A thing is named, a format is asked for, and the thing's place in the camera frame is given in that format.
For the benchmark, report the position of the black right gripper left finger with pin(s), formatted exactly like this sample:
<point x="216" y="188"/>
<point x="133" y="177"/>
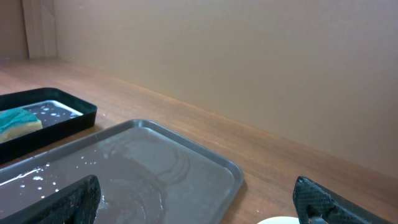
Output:
<point x="77" y="203"/>

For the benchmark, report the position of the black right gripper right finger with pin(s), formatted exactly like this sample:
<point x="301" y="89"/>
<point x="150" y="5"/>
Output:
<point x="316" y="204"/>

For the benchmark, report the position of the white plate top blue stain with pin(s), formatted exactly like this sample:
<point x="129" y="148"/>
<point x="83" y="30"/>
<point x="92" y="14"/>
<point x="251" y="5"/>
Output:
<point x="280" y="220"/>

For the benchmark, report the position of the green yellow sponge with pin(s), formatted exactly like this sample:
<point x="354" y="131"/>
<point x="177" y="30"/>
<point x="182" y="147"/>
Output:
<point x="18" y="122"/>

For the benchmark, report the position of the large brown serving tray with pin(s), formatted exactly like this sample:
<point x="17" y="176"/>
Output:
<point x="147" y="174"/>

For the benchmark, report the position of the small black water tray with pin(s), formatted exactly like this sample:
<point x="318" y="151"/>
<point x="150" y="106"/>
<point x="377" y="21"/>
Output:
<point x="60" y="113"/>

